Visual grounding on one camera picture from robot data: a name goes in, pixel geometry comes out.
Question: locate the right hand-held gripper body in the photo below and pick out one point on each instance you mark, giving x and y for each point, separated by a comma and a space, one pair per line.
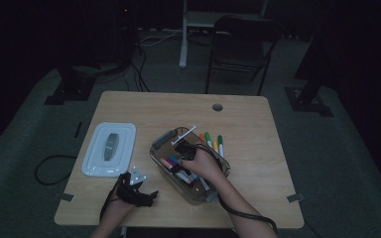
186, 150

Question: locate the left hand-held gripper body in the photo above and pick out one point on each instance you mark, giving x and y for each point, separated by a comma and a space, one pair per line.
127, 190

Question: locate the light blue marker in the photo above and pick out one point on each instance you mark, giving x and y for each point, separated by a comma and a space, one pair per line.
174, 159

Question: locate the black marker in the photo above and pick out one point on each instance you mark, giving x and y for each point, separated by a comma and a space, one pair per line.
180, 169

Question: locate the magenta marker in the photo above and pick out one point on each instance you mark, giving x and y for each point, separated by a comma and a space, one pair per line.
170, 163

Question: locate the clear storage box grey latches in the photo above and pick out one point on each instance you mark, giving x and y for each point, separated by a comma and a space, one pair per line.
164, 139

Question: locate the red marker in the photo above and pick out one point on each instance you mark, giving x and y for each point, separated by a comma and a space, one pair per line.
164, 162

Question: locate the green marker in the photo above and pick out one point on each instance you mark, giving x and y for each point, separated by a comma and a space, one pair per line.
207, 136
220, 140

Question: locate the yellow marker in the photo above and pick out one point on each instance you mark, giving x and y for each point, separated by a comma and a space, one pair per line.
215, 145

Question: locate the dark blue marker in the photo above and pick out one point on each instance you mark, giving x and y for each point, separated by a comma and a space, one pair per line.
195, 180

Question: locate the person's left hand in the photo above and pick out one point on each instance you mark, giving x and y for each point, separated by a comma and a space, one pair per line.
119, 210

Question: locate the person's right hand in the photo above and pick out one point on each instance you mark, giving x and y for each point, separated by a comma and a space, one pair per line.
205, 167

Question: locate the small black stick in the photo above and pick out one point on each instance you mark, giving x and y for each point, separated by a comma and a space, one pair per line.
78, 129

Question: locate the black folding chair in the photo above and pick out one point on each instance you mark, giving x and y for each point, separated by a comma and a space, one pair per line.
238, 53

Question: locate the grey tape piece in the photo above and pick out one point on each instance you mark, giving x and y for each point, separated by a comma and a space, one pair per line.
294, 198

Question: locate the dark equipment with red light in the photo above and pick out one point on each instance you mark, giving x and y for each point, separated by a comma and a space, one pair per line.
125, 20

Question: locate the white metal desk frame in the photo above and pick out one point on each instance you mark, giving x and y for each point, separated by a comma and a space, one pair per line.
183, 39

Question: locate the black stand with base plate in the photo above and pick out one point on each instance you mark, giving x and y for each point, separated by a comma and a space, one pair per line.
71, 87
306, 99

